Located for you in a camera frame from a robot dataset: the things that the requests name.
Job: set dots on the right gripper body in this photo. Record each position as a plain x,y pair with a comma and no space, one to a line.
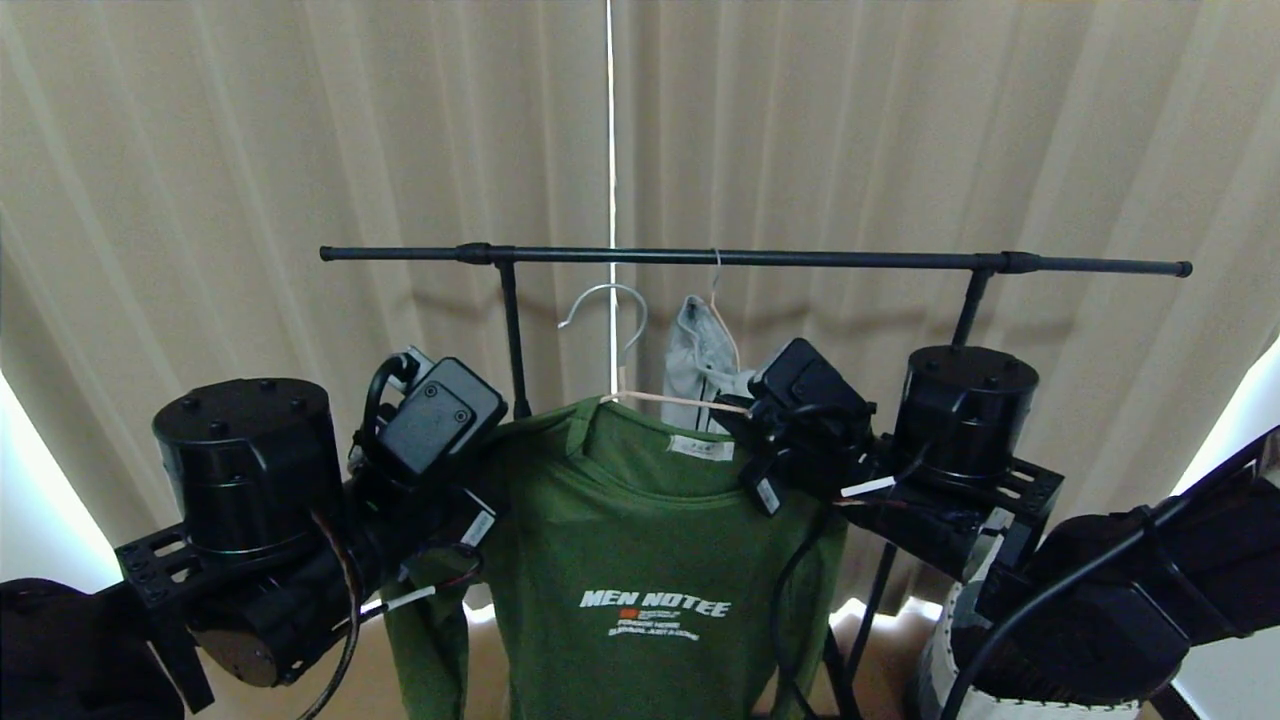
900,520

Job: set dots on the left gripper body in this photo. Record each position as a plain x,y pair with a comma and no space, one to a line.
290,620

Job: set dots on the pale grey shorts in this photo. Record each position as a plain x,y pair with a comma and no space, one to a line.
695,370

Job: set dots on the green garment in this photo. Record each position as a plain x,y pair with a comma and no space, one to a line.
620,520

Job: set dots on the pink clothes hanger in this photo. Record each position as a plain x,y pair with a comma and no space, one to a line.
625,345
715,285

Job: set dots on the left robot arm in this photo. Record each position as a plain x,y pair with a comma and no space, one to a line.
250,460

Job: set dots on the white laundry basket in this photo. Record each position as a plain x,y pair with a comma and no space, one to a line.
935,680

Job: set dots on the black clothes rack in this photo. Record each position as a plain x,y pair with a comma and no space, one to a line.
800,259

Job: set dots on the beige curtain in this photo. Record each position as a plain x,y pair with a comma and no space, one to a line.
300,120

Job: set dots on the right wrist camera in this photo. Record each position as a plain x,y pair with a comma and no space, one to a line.
810,390

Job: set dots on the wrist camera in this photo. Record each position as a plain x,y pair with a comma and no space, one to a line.
810,390
440,415

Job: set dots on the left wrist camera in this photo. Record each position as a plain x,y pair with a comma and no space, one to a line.
440,415

